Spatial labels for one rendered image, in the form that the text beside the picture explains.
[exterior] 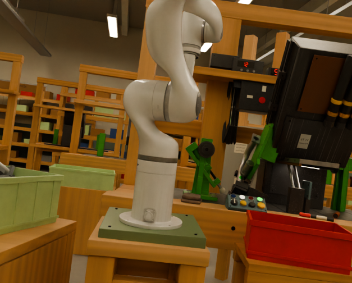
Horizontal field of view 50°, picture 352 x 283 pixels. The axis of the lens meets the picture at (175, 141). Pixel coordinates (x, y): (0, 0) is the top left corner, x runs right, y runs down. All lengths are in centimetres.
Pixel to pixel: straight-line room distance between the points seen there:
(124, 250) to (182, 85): 47
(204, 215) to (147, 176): 45
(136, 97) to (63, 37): 1112
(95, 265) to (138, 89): 49
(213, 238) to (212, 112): 81
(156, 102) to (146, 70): 102
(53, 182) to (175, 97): 56
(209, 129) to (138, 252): 116
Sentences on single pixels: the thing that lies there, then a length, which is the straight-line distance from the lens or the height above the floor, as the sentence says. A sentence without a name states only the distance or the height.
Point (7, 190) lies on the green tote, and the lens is 123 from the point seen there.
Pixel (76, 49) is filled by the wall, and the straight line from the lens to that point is 1206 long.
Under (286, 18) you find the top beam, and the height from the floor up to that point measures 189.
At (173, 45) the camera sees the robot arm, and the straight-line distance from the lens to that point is 105.
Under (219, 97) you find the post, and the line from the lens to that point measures 208.
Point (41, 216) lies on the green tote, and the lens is 138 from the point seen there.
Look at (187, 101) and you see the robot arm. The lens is 106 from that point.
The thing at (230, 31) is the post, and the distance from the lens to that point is 216.
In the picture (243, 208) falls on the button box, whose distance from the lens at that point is 149.
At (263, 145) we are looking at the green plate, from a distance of 172.
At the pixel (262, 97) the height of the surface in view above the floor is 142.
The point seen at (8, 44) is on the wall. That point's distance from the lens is 1246.
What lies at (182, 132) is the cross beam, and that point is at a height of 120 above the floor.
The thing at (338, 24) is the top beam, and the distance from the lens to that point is 234.
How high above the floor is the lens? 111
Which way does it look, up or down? 1 degrees up
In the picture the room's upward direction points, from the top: 7 degrees clockwise
